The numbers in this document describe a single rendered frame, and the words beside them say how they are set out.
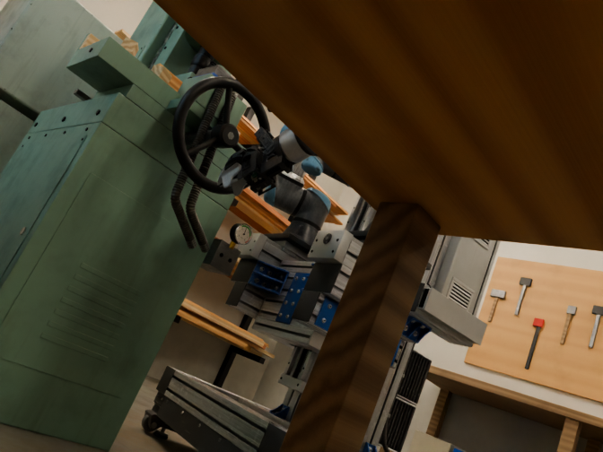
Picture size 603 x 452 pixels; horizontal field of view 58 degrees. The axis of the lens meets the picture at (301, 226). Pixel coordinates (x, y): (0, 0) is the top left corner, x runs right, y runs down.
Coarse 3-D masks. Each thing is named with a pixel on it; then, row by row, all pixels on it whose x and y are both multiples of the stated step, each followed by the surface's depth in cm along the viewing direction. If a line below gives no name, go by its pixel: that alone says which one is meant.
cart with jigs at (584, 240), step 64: (192, 0) 35; (256, 0) 32; (320, 0) 30; (384, 0) 28; (448, 0) 26; (512, 0) 25; (576, 0) 23; (256, 64) 39; (320, 64) 35; (384, 64) 33; (448, 64) 30; (512, 64) 28; (576, 64) 27; (320, 128) 44; (384, 128) 40; (448, 128) 36; (512, 128) 33; (576, 128) 31; (384, 192) 50; (448, 192) 45; (512, 192) 40; (576, 192) 37; (384, 256) 48; (384, 320) 47; (320, 384) 46; (320, 448) 43
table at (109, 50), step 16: (80, 48) 145; (96, 48) 134; (112, 48) 132; (80, 64) 139; (96, 64) 135; (112, 64) 133; (128, 64) 135; (96, 80) 145; (112, 80) 140; (128, 80) 136; (144, 80) 139; (160, 80) 142; (160, 96) 142; (176, 96) 145; (192, 112) 138; (192, 128) 148; (208, 128) 144
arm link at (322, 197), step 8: (304, 192) 209; (312, 192) 210; (320, 192) 210; (304, 200) 207; (312, 200) 208; (320, 200) 209; (328, 200) 211; (296, 208) 207; (304, 208) 207; (312, 208) 208; (320, 208) 209; (328, 208) 212; (296, 216) 209; (304, 216) 207; (312, 216) 207; (320, 216) 209; (320, 224) 209
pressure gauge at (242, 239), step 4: (236, 224) 156; (240, 224) 155; (244, 224) 156; (248, 224) 156; (232, 228) 155; (236, 228) 154; (240, 228) 155; (244, 228) 156; (248, 228) 157; (232, 232) 155; (236, 232) 154; (240, 232) 155; (244, 232) 156; (248, 232) 157; (232, 236) 155; (236, 236) 154; (240, 236) 155; (244, 236) 156; (248, 236) 157; (232, 240) 156; (236, 240) 154; (240, 240) 155; (244, 240) 156; (248, 240) 157; (232, 244) 156; (240, 244) 155; (244, 244) 156; (232, 248) 156
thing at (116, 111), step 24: (120, 96) 135; (48, 120) 164; (72, 120) 148; (96, 120) 134; (120, 120) 135; (144, 120) 139; (144, 144) 140; (168, 144) 144; (168, 168) 145; (216, 168) 155
